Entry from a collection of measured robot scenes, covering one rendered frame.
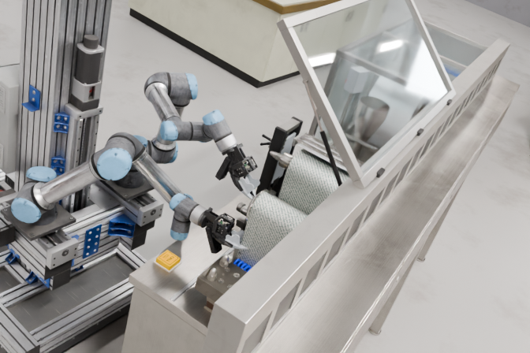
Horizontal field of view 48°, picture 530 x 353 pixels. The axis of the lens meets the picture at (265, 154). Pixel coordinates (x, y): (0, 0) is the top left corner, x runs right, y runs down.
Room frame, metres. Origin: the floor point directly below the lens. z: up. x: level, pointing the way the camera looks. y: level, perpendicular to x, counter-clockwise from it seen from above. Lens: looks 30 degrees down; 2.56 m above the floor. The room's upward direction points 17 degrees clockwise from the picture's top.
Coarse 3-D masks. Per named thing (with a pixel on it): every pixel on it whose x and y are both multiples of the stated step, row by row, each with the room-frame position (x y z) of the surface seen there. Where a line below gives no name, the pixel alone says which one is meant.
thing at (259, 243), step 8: (248, 224) 1.78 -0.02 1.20; (248, 232) 1.78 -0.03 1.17; (256, 232) 1.77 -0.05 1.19; (264, 232) 1.76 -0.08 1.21; (248, 240) 1.78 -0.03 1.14; (256, 240) 1.77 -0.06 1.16; (264, 240) 1.75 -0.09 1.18; (272, 240) 1.74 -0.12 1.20; (248, 248) 1.77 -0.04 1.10; (256, 248) 1.76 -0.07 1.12; (264, 248) 1.75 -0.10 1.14; (272, 248) 1.74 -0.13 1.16; (240, 256) 1.78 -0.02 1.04; (248, 256) 1.77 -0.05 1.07; (256, 256) 1.76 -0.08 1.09; (248, 264) 1.77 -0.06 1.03
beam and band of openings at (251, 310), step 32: (480, 64) 3.10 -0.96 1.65; (448, 128) 2.63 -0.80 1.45; (416, 160) 2.13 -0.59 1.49; (352, 192) 1.48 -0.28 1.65; (384, 192) 1.74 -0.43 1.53; (320, 224) 1.28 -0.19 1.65; (352, 224) 1.45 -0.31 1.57; (288, 256) 1.11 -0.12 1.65; (320, 256) 1.23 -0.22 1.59; (256, 288) 0.98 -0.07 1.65; (288, 288) 1.06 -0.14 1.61; (224, 320) 0.89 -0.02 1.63; (256, 320) 0.92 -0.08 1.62; (224, 352) 0.88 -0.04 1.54
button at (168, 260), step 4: (164, 252) 1.82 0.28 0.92; (168, 252) 1.82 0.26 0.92; (160, 256) 1.79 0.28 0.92; (164, 256) 1.79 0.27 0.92; (168, 256) 1.80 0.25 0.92; (172, 256) 1.81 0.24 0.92; (176, 256) 1.81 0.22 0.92; (156, 260) 1.77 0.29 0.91; (160, 260) 1.77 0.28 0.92; (164, 260) 1.77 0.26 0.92; (168, 260) 1.78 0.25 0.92; (172, 260) 1.78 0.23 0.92; (176, 260) 1.79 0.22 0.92; (160, 264) 1.76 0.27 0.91; (164, 264) 1.76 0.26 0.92; (168, 264) 1.76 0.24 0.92; (172, 264) 1.76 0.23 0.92; (176, 264) 1.79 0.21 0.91; (168, 268) 1.75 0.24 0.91
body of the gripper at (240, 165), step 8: (240, 144) 1.92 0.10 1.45; (224, 152) 1.90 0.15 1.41; (232, 152) 1.91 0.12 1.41; (240, 152) 1.89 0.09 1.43; (232, 160) 1.90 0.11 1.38; (240, 160) 1.89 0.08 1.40; (248, 160) 1.90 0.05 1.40; (232, 168) 1.88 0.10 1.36; (240, 168) 1.87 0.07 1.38; (248, 168) 1.89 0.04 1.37; (240, 176) 1.87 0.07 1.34
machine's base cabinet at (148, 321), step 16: (144, 304) 1.63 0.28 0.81; (160, 304) 1.60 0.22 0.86; (128, 320) 1.65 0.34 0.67; (144, 320) 1.62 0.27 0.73; (160, 320) 1.60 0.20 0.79; (176, 320) 1.57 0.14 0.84; (128, 336) 1.65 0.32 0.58; (144, 336) 1.62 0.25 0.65; (160, 336) 1.59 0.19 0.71; (176, 336) 1.57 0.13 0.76; (192, 336) 1.54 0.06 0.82; (128, 352) 1.64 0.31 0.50; (144, 352) 1.61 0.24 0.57; (160, 352) 1.59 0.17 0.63; (176, 352) 1.56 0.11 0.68; (192, 352) 1.53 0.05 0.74
